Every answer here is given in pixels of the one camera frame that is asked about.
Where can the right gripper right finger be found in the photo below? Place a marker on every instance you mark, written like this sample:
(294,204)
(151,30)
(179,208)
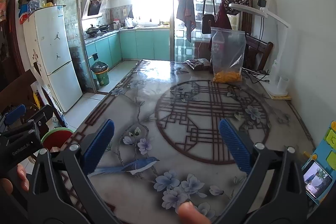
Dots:
(273,190)

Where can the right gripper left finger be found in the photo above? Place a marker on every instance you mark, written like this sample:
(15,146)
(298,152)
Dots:
(48,197)

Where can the green kitchen trash bin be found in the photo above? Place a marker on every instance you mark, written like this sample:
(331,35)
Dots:
(100,69)

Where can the teal kitchen cabinets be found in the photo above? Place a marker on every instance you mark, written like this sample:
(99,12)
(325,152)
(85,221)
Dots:
(129,44)

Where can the person's left hand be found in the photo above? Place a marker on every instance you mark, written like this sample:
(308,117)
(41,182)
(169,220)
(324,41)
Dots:
(19,179)

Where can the person's right hand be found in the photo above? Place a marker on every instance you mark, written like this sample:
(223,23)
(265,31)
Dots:
(189,215)

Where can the red bowl green rim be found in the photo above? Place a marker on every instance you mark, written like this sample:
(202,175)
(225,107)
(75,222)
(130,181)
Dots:
(56,138)

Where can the white refrigerator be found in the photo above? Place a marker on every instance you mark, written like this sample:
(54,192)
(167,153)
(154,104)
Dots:
(47,47)

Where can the white cup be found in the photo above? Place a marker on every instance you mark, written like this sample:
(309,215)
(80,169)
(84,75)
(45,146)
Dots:
(283,84)

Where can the white desk lamp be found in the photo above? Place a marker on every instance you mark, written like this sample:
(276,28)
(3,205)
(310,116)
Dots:
(269,80)

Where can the black wok on stove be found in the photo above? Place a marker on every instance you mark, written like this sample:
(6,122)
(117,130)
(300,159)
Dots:
(92,30)

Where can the range hood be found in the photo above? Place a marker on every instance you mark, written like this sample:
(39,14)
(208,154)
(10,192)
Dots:
(92,8)

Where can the dark wooden chair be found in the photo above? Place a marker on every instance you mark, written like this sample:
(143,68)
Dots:
(256,53)

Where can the dark snack packet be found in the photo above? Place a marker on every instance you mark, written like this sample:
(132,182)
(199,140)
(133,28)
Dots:
(199,64)

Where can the clear bag orange snacks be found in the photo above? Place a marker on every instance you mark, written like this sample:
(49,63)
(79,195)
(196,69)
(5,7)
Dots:
(227,54)

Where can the hanging grey towel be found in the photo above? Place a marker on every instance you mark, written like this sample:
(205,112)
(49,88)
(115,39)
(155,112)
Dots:
(186,13)

